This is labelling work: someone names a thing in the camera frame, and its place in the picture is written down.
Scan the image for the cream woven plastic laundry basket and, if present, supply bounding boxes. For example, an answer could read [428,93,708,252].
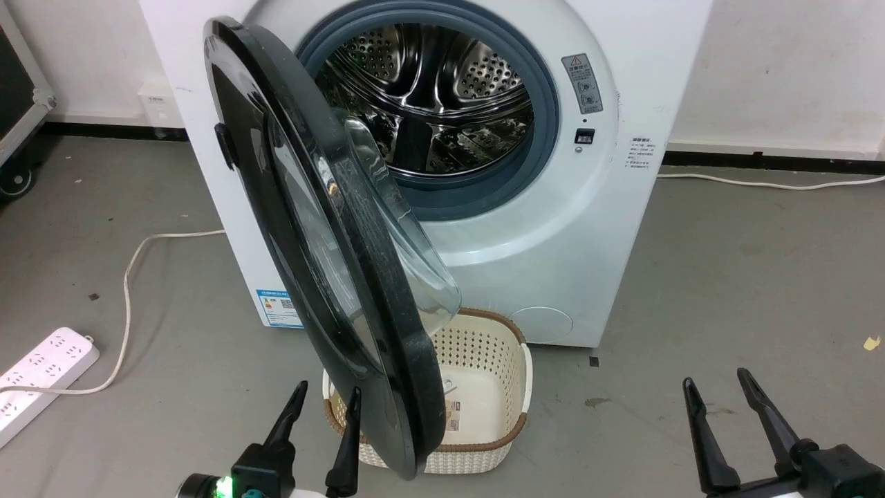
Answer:
[322,308,533,475]

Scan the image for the white power strip cable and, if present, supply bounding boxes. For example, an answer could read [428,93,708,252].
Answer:
[0,229,227,396]

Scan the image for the black caster wheel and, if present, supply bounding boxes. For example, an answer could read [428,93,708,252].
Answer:
[0,163,35,199]

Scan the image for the black round washing machine door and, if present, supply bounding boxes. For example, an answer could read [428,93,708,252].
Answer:
[203,15,463,481]

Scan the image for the white floor cable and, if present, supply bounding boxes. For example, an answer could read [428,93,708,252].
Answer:
[657,172,885,192]

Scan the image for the paper label tag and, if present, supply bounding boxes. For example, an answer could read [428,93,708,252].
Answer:
[441,377,463,434]

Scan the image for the grey rubber door gasket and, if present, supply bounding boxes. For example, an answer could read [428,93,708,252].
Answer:
[296,1,560,222]

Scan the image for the white wall socket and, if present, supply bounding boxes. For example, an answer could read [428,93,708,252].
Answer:
[138,83,182,129]

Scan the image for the stainless steel washer drum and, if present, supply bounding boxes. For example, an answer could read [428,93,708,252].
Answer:
[315,24,535,176]

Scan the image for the grey warning sticker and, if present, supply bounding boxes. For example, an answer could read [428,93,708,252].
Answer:
[561,53,604,116]

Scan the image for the blue energy label sticker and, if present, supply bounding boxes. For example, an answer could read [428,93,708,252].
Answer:
[255,288,305,329]

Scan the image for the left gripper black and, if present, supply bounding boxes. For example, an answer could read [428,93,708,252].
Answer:
[176,380,362,498]

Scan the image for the round filter cover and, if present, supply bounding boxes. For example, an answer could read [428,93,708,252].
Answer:
[508,306,575,345]

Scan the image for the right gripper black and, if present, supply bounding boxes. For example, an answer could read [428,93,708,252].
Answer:
[682,367,885,498]

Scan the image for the white power strip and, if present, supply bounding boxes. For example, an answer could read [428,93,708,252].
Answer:
[0,327,100,449]

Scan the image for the white front-load washing machine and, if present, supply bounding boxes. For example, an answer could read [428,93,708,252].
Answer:
[138,0,714,349]

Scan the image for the white printed text sticker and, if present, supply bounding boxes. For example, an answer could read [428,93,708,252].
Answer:
[625,134,657,171]

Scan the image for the black metal-edged flight case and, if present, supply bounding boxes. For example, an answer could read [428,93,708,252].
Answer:
[0,3,57,201]

